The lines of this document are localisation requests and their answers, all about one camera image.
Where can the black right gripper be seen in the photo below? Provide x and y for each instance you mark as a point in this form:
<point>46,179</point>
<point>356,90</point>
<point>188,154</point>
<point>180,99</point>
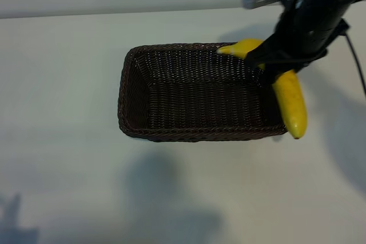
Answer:
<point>314,27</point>

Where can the yellow banana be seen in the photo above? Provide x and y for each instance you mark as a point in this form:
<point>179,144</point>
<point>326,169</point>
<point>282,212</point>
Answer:
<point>293,104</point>

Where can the dark brown wicker basket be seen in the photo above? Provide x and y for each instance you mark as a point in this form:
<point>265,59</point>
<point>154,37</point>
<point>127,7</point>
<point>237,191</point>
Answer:
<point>186,98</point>

